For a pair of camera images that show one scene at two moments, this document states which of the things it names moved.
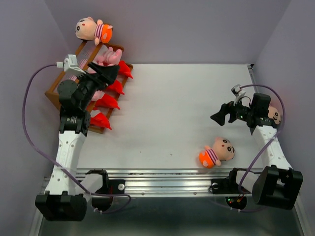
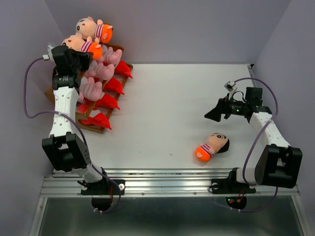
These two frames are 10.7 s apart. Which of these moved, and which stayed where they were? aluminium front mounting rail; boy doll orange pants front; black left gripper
Moved: black left gripper; boy doll orange pants front
Stayed: aluminium front mounting rail
